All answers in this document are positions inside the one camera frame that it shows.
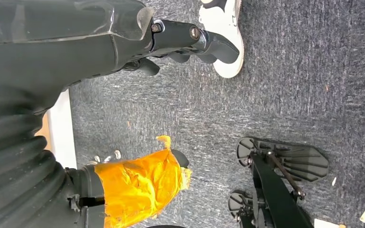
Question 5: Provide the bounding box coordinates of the white wooden board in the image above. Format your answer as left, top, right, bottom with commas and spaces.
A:
36, 89, 77, 170

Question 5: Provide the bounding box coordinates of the white sneaker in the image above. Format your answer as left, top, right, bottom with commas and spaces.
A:
198, 0, 245, 79

